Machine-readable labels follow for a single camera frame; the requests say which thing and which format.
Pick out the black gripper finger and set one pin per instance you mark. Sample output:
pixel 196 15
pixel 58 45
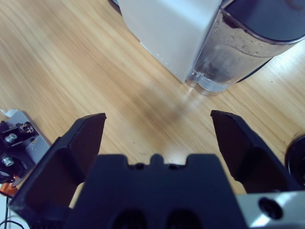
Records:
pixel 250 155
pixel 71 155

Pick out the white capsule coffee machine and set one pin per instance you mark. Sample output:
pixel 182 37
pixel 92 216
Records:
pixel 166 31

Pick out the black capsule holder with rods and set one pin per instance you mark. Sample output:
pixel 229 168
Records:
pixel 297 162

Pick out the white paper tag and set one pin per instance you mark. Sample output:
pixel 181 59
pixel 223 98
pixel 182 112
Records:
pixel 12 112

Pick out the clear plastic water tank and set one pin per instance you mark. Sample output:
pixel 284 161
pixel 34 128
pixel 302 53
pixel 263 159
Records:
pixel 226 59

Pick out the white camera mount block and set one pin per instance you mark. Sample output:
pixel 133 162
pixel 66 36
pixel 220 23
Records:
pixel 35 145

